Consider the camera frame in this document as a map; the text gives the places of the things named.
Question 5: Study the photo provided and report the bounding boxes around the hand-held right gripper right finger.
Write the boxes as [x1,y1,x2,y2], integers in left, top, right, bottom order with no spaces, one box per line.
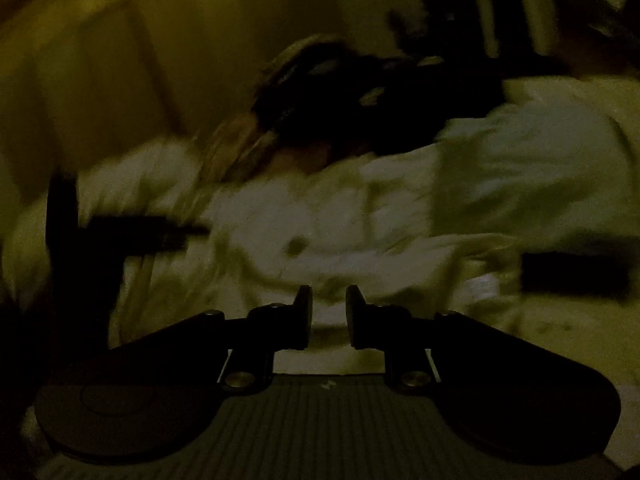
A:
[345,285,553,394]

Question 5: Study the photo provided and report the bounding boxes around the shiny crumpled bag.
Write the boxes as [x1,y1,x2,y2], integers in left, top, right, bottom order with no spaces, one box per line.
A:
[587,0,630,18]

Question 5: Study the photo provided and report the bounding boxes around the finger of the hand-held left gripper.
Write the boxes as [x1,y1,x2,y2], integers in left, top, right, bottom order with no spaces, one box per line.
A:
[84,215,212,254]

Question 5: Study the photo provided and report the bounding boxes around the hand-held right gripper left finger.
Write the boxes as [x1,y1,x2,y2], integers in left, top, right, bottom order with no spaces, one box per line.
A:
[107,285,314,394]

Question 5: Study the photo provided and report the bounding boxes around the white printed blanket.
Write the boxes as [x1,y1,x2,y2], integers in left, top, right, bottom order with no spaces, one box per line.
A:
[0,74,640,411]

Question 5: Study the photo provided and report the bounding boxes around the dark cloth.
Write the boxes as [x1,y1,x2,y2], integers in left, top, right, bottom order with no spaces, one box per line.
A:
[521,251,632,303]

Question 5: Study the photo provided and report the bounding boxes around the tan ruffled cloth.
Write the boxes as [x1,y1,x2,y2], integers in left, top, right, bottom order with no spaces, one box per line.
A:
[202,109,282,183]

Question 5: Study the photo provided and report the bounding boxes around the dark hanging clothes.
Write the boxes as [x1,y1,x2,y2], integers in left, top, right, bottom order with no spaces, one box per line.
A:
[387,0,553,63]

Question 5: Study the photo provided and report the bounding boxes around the padded headboard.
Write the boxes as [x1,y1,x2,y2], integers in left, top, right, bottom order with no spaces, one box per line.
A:
[0,0,401,201]

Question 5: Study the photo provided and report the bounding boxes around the pile of dark clothes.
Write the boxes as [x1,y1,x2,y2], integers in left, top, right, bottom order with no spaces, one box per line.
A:
[249,41,507,162]

